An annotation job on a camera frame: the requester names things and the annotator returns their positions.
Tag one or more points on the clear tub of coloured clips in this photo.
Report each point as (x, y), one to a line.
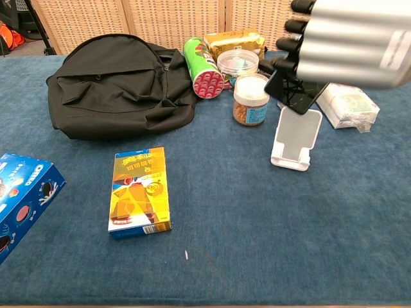
(237, 64)

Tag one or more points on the black smartphone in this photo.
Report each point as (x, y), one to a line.
(302, 99)

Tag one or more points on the blue tablecloth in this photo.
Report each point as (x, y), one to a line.
(224, 224)

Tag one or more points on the blue Oreo box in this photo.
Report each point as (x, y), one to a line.
(22, 199)

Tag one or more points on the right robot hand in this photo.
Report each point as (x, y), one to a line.
(346, 45)

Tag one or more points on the gold foil package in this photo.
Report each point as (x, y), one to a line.
(234, 40)

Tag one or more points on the black stapler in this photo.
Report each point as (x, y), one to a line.
(265, 67)

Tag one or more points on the wrapped tissue multipack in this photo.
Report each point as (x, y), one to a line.
(350, 106)

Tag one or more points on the wicker folding screen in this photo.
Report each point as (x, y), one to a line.
(160, 19)

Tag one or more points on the green chips can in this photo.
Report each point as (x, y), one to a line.
(202, 70)

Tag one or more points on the yellow snack box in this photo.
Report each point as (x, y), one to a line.
(139, 195)

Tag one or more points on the black backpack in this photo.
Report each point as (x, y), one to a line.
(115, 96)

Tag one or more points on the nut jar white lid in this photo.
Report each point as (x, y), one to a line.
(250, 102)

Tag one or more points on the orange object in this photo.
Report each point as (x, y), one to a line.
(11, 37)

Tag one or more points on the white phone stand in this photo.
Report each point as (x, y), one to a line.
(297, 138)

